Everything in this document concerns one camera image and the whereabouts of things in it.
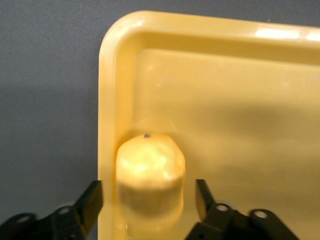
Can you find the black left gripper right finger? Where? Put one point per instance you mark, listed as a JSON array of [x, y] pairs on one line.
[[212, 215]]

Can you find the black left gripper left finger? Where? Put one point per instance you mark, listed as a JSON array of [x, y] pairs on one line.
[[85, 207]]

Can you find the yellow potato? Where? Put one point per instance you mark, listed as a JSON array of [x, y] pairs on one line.
[[150, 175]]

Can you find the yellow plastic tray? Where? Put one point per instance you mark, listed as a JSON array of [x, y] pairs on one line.
[[225, 100]]

